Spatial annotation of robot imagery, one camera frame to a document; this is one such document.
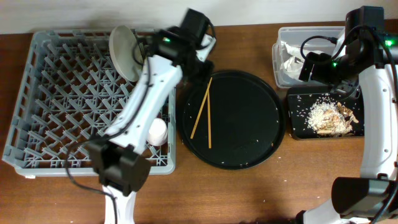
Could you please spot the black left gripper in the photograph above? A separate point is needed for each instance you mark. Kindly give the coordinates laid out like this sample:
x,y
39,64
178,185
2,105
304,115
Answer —
x,y
199,73

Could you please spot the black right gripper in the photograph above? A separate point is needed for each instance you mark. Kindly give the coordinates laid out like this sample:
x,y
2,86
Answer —
x,y
322,61

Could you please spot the white paper napkin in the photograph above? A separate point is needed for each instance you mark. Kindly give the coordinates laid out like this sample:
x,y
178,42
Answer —
x,y
293,65

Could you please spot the pile of food scraps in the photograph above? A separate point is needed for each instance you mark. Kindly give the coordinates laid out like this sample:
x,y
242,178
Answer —
x,y
331,119

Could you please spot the pink plastic cup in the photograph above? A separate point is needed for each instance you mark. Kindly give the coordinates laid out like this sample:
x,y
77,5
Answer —
x,y
158,132

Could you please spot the grey round plate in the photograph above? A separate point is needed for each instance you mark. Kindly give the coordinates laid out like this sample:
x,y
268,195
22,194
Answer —
x,y
125,53

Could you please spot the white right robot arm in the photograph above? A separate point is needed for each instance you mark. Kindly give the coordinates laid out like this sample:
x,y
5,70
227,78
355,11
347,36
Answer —
x,y
366,54

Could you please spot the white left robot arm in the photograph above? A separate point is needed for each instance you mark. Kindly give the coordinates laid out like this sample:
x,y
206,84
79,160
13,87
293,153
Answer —
x,y
170,55

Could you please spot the clear plastic waste bin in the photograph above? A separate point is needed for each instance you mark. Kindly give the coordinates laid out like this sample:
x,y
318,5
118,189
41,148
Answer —
x,y
294,36

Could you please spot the black rectangular waste tray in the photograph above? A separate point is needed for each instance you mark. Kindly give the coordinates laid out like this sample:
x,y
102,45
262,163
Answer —
x,y
301,99

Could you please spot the grey plastic dishwasher rack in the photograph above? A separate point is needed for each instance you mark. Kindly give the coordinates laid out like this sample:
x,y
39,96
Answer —
x,y
69,91

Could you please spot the round black serving tray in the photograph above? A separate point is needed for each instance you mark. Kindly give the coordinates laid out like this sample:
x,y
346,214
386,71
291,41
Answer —
x,y
247,120

